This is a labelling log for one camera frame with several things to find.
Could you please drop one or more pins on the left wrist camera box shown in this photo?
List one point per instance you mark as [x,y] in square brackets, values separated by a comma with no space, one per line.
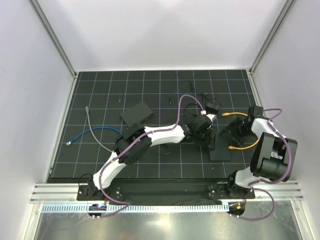
[209,115]

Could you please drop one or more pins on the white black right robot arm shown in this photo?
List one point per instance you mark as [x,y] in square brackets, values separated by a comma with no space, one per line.
[272,160]

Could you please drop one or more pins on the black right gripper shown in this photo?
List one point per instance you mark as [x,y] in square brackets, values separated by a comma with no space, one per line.
[236,140]

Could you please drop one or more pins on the aluminium left frame post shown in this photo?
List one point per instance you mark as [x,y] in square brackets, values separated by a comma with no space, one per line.
[52,35]

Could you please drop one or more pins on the white slotted cable duct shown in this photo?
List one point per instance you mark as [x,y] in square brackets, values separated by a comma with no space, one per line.
[91,208]

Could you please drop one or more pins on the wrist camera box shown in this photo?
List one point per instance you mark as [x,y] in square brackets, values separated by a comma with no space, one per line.
[209,115]
[255,112]

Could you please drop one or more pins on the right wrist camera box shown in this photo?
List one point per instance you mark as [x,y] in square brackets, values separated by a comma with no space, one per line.
[255,112]

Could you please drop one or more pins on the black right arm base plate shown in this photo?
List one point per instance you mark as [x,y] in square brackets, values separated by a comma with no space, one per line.
[221,190]

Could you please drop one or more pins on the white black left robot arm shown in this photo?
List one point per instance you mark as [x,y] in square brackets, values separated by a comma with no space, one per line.
[133,143]

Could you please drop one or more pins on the black power adapter plug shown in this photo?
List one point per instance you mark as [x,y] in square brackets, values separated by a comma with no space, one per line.
[212,107]

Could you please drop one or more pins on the aluminium right frame post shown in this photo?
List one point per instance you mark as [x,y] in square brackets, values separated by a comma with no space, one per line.
[280,19]

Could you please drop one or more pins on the aluminium frame post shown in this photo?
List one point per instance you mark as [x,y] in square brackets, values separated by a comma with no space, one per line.
[52,35]
[280,19]

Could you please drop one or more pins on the aluminium front frame rail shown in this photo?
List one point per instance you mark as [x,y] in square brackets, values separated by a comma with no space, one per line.
[164,192]

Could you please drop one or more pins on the black network switch box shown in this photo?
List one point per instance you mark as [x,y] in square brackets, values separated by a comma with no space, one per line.
[136,114]

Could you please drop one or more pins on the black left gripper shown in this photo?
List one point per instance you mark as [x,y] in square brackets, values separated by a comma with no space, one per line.
[209,143]

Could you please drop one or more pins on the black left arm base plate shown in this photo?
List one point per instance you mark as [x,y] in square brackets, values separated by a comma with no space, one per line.
[85,193]

